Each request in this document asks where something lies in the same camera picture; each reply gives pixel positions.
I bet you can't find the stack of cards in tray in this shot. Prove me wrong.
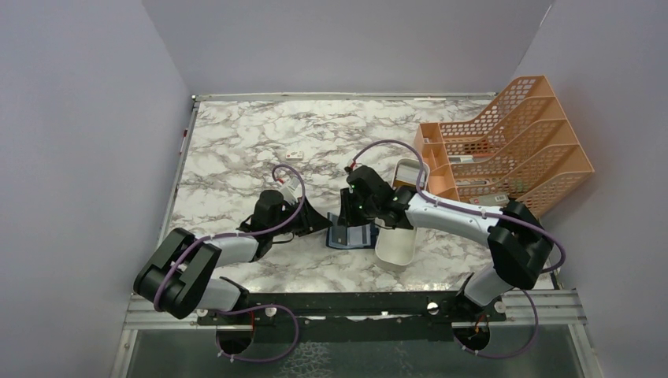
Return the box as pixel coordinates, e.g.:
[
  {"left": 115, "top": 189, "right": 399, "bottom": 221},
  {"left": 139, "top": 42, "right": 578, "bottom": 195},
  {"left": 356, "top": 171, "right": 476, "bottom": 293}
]
[{"left": 395, "top": 164, "right": 429, "bottom": 189}]

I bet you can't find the small white red card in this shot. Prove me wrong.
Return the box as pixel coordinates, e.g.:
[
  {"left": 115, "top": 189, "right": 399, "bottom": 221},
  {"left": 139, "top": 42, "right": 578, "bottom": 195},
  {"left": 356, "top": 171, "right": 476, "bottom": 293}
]
[{"left": 285, "top": 150, "right": 304, "bottom": 161}]

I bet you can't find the white oblong plastic tray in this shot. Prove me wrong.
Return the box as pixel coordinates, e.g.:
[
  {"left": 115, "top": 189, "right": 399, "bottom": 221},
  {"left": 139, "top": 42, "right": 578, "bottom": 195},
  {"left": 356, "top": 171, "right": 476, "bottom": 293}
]
[{"left": 374, "top": 158, "right": 419, "bottom": 271}]

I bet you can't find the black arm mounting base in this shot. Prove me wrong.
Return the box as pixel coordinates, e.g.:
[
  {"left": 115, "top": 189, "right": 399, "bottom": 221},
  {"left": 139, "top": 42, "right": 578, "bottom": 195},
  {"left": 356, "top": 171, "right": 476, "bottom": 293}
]
[{"left": 197, "top": 291, "right": 507, "bottom": 356}]

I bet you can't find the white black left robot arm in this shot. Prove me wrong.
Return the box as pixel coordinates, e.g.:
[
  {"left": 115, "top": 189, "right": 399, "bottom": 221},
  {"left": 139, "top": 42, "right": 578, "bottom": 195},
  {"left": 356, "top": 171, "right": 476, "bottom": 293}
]
[{"left": 133, "top": 190, "right": 332, "bottom": 324}]

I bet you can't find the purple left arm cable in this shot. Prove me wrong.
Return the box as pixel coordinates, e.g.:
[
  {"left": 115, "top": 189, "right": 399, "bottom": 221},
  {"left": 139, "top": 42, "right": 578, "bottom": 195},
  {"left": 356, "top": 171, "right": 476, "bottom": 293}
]
[{"left": 152, "top": 164, "right": 307, "bottom": 313}]

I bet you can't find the blue leather card holder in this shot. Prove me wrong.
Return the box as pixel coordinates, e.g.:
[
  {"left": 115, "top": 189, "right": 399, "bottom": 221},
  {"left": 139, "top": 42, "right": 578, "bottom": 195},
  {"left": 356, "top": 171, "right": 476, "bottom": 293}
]
[{"left": 325, "top": 213, "right": 380, "bottom": 250}]

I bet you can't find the grey red box in organizer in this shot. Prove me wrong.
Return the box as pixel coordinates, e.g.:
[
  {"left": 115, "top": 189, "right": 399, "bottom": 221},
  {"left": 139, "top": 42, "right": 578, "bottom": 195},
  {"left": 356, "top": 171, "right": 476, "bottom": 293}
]
[{"left": 469, "top": 193, "right": 510, "bottom": 207}]

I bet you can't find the orange mesh file organizer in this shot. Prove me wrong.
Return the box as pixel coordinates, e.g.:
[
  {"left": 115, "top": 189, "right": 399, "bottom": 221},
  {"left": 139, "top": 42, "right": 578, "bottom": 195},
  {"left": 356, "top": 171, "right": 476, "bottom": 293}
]
[{"left": 414, "top": 76, "right": 594, "bottom": 217}]

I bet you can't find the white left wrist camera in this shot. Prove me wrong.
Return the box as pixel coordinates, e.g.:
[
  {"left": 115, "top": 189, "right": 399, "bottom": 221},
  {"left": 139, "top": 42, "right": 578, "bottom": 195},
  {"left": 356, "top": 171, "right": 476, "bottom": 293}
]
[{"left": 279, "top": 177, "right": 302, "bottom": 206}]

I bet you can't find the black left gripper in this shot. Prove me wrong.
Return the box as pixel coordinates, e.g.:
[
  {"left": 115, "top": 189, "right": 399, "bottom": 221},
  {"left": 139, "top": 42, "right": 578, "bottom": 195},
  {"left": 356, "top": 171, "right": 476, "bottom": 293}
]
[{"left": 269, "top": 195, "right": 333, "bottom": 236}]

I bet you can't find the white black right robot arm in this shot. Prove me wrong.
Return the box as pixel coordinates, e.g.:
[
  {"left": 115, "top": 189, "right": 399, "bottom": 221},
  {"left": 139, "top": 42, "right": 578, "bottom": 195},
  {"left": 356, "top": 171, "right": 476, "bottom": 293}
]
[{"left": 339, "top": 165, "right": 555, "bottom": 321}]

